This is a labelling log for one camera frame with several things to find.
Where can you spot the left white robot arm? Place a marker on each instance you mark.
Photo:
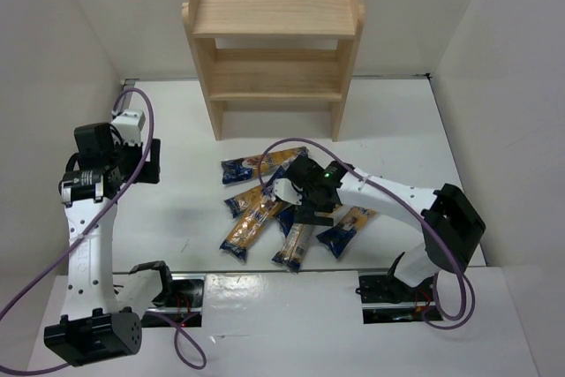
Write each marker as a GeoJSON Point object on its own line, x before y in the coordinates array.
{"type": "Point", "coordinates": [97, 322]}

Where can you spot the wooden three-tier shelf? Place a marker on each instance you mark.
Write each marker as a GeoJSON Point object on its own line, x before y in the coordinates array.
{"type": "Point", "coordinates": [274, 51]}

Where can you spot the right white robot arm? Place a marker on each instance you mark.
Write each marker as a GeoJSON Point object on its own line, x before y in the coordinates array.
{"type": "Point", "coordinates": [450, 226]}

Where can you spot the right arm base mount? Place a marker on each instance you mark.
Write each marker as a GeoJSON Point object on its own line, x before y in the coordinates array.
{"type": "Point", "coordinates": [387, 300]}

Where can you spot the clear back spaghetti bag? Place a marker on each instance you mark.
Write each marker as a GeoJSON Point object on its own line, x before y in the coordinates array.
{"type": "Point", "coordinates": [295, 247]}

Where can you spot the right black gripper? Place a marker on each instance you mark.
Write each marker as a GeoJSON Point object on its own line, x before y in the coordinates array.
{"type": "Point", "coordinates": [319, 207]}

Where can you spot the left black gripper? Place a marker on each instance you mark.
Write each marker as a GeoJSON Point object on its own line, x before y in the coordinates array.
{"type": "Point", "coordinates": [150, 161]}

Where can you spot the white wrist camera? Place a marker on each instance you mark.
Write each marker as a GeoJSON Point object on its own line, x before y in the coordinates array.
{"type": "Point", "coordinates": [283, 189]}
{"type": "Point", "coordinates": [129, 124]}

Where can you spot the far right spaghetti bag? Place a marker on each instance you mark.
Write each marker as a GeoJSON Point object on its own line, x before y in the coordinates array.
{"type": "Point", "coordinates": [337, 238]}

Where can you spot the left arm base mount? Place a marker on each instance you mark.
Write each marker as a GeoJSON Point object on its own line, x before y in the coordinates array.
{"type": "Point", "coordinates": [180, 300]}

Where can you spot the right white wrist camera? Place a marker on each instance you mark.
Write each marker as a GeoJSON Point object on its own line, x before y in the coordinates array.
{"type": "Point", "coordinates": [283, 189]}

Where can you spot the top spaghetti bag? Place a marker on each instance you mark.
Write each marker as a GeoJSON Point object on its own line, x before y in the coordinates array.
{"type": "Point", "coordinates": [271, 160]}

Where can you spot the middle spaghetti bag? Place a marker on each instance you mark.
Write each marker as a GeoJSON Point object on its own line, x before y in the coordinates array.
{"type": "Point", "coordinates": [286, 218]}

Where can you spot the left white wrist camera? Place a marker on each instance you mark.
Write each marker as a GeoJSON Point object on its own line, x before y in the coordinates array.
{"type": "Point", "coordinates": [129, 124]}

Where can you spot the front left spaghetti bag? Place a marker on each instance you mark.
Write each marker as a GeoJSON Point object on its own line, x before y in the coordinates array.
{"type": "Point", "coordinates": [250, 225]}

